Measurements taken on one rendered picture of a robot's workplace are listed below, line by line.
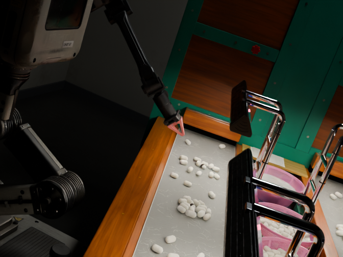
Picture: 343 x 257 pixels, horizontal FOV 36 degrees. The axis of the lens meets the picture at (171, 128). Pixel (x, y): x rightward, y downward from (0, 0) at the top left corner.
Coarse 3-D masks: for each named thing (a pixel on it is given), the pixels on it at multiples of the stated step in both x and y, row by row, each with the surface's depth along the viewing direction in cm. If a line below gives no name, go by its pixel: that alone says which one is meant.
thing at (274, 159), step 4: (252, 148) 264; (256, 148) 266; (252, 152) 258; (256, 152) 260; (256, 156) 255; (272, 156) 263; (276, 156) 265; (272, 160) 257; (276, 160) 259; (280, 160) 261; (280, 164) 255
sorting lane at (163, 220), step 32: (192, 160) 234; (224, 160) 247; (160, 192) 194; (192, 192) 203; (224, 192) 212; (160, 224) 172; (192, 224) 179; (224, 224) 186; (160, 256) 154; (192, 256) 160
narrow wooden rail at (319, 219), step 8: (296, 176) 263; (304, 184) 244; (304, 208) 229; (320, 208) 223; (320, 216) 214; (320, 224) 207; (328, 232) 202; (328, 240) 196; (328, 248) 189; (320, 256) 188; (328, 256) 183; (336, 256) 185
